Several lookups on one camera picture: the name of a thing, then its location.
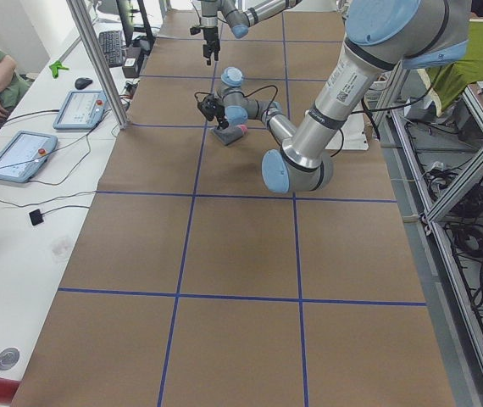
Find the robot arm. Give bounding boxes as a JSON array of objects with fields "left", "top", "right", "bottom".
[
  {"left": 215, "top": 0, "right": 471, "bottom": 193},
  {"left": 190, "top": 0, "right": 300, "bottom": 66}
]

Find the white camera mast with base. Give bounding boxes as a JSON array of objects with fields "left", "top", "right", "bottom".
[{"left": 326, "top": 114, "right": 369, "bottom": 151}]

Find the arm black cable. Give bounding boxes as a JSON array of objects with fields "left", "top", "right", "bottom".
[{"left": 194, "top": 84, "right": 437, "bottom": 128}]

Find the far teach pendant tablet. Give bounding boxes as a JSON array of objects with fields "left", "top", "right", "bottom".
[{"left": 53, "top": 91, "right": 108, "bottom": 131}]

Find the black keyboard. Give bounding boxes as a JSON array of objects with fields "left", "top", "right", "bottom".
[{"left": 98, "top": 31, "right": 124, "bottom": 67}]

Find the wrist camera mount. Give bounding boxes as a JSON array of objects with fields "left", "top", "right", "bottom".
[
  {"left": 190, "top": 25, "right": 202, "bottom": 36},
  {"left": 197, "top": 94, "right": 218, "bottom": 121}
]

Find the pink towel with grey edge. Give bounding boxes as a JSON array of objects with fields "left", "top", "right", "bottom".
[{"left": 212, "top": 125, "right": 247, "bottom": 146}]

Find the green clamp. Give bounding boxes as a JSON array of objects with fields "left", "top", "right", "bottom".
[{"left": 49, "top": 60, "right": 69, "bottom": 79}]

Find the teach pendant tablet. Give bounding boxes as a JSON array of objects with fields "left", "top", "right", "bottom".
[
  {"left": 0, "top": 131, "right": 58, "bottom": 183},
  {"left": 53, "top": 91, "right": 108, "bottom": 131}
]

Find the black computer mouse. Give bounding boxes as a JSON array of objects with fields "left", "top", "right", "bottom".
[{"left": 74, "top": 77, "right": 93, "bottom": 90}]

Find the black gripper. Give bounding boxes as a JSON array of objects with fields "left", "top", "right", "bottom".
[
  {"left": 213, "top": 102, "right": 229, "bottom": 130},
  {"left": 203, "top": 26, "right": 220, "bottom": 65}
]

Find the black monitor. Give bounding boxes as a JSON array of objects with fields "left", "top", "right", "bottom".
[{"left": 115, "top": 0, "right": 155, "bottom": 52}]

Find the aluminium side frame rail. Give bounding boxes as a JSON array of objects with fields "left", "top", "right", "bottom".
[{"left": 374, "top": 70, "right": 483, "bottom": 406}]

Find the aluminium frame post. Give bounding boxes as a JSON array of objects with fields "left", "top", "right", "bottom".
[{"left": 66, "top": 0, "right": 128, "bottom": 130}]

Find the small black square device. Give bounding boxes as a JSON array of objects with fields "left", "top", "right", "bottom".
[{"left": 29, "top": 209, "right": 44, "bottom": 226}]

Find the near teach pendant tablet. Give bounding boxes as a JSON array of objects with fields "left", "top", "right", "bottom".
[{"left": 0, "top": 131, "right": 58, "bottom": 183}]

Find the round silver tape dispenser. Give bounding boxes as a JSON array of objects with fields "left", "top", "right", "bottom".
[{"left": 0, "top": 347, "right": 20, "bottom": 371}]

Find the black box with label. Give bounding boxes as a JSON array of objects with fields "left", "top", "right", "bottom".
[{"left": 122, "top": 47, "right": 145, "bottom": 79}]

